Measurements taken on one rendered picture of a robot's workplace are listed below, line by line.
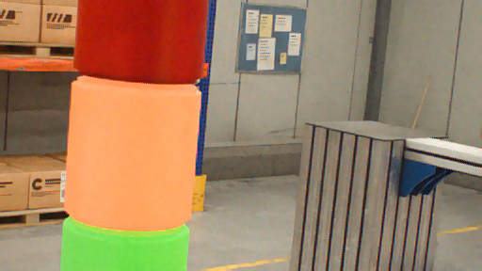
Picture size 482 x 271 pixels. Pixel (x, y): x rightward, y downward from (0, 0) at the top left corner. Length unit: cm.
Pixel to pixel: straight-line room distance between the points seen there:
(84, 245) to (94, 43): 8
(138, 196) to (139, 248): 2
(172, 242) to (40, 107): 1018
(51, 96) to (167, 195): 1024
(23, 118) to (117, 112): 1011
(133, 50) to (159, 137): 3
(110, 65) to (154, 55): 2
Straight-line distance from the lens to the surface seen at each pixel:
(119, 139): 34
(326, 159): 222
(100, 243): 35
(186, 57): 35
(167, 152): 35
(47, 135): 1063
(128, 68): 34
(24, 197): 914
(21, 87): 1038
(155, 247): 35
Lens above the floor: 230
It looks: 8 degrees down
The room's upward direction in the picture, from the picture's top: 5 degrees clockwise
